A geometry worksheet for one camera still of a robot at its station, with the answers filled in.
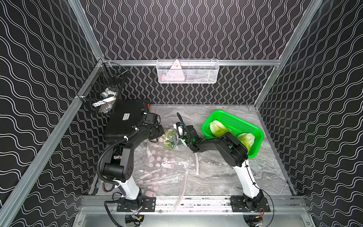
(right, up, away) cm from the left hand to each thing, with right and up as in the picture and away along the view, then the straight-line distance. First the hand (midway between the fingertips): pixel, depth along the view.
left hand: (162, 130), depth 94 cm
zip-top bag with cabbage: (+6, -15, -10) cm, 19 cm away
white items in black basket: (-31, +15, -12) cm, 37 cm away
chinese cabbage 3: (+5, -4, -10) cm, 12 cm away
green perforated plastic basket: (+53, +3, +9) cm, 54 cm away
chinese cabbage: (+38, +1, +3) cm, 38 cm away
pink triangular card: (+9, +37, -4) cm, 38 cm away
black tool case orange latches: (-29, +12, +13) cm, 34 cm away
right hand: (+3, -6, +1) cm, 7 cm away
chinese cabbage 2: (+55, -5, -4) cm, 55 cm away
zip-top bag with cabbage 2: (+3, -23, -14) cm, 27 cm away
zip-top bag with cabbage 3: (+7, -35, -16) cm, 39 cm away
